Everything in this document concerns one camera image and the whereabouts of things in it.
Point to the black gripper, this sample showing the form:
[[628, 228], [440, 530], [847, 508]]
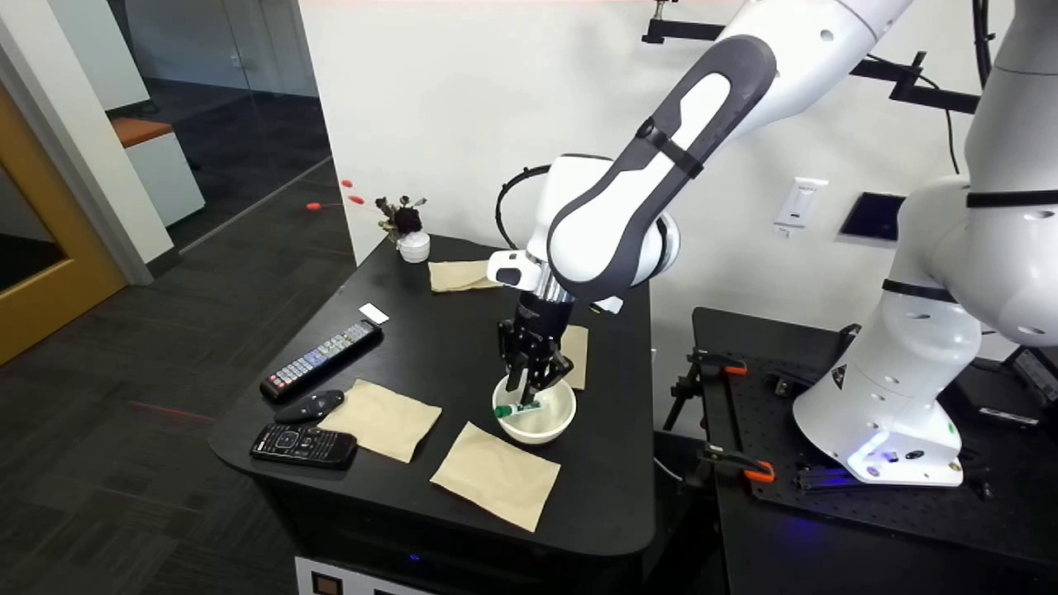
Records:
[[537, 327]]

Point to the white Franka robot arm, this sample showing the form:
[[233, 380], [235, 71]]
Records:
[[650, 186]]

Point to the white bowl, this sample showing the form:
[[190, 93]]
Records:
[[553, 424]]

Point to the brown paper napkin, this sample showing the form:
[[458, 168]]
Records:
[[383, 422], [458, 277], [576, 357], [496, 478]]

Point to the black rounded table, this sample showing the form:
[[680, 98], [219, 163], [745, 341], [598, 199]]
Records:
[[440, 350]]

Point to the small white block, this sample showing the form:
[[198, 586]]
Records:
[[374, 314]]

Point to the small white vase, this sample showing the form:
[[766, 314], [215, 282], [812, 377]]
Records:
[[415, 247]]

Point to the orange black clamp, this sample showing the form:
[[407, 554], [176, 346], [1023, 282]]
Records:
[[745, 471], [721, 368]]

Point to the long black remote control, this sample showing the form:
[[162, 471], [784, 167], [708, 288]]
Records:
[[318, 360]]

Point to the dark red flower bunch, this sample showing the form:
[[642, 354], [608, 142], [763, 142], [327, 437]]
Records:
[[398, 213]]

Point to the small black remote control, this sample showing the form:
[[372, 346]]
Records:
[[311, 408]]

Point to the wide black remote control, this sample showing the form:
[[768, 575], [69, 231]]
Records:
[[301, 448]]

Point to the white bench with orange top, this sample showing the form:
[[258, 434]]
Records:
[[160, 167]]

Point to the yellow wooden door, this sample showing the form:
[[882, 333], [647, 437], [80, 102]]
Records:
[[45, 274]]

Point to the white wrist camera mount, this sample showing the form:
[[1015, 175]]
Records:
[[512, 271]]

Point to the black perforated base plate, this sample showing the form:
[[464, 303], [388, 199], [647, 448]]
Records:
[[772, 341]]

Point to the white wall outlet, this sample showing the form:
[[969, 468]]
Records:
[[801, 206]]

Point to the black wall plate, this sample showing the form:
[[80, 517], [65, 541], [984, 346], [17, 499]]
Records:
[[876, 216]]

